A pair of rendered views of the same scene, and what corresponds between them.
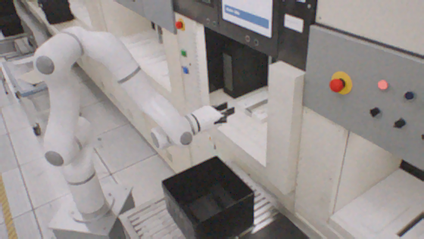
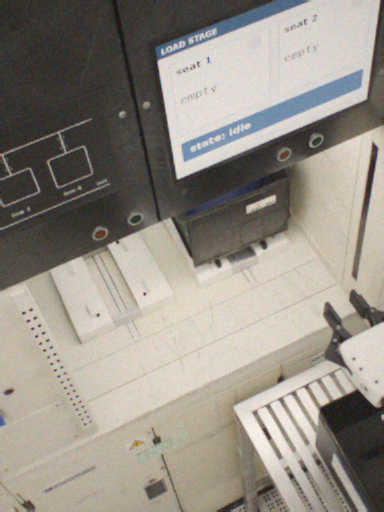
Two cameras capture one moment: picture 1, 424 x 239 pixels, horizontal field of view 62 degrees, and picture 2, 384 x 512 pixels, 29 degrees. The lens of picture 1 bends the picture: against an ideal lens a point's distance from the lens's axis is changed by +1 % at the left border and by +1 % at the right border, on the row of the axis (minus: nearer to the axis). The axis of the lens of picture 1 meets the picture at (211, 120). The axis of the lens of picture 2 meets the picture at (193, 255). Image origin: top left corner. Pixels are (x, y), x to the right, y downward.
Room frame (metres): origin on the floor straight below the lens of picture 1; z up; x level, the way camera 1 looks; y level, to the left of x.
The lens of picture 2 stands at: (1.23, 0.53, 2.18)
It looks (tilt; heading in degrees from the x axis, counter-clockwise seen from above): 55 degrees down; 283
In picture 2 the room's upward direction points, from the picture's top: 9 degrees counter-clockwise
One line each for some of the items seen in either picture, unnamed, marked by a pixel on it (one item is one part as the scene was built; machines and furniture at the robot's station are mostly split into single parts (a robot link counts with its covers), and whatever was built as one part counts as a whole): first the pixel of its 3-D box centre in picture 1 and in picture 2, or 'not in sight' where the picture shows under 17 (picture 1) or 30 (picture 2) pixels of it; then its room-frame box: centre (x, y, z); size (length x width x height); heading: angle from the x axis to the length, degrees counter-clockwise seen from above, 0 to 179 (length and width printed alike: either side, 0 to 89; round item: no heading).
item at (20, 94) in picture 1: (42, 88); not in sight; (3.27, 1.73, 0.24); 0.97 x 0.52 x 0.48; 34
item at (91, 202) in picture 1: (86, 190); not in sight; (1.10, 0.56, 0.85); 0.19 x 0.19 x 0.18
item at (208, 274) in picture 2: not in sight; (223, 229); (1.38, -0.43, 0.89); 0.22 x 0.21 x 0.04; 122
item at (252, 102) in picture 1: (263, 105); (109, 280); (1.61, -0.28, 0.89); 0.22 x 0.21 x 0.04; 122
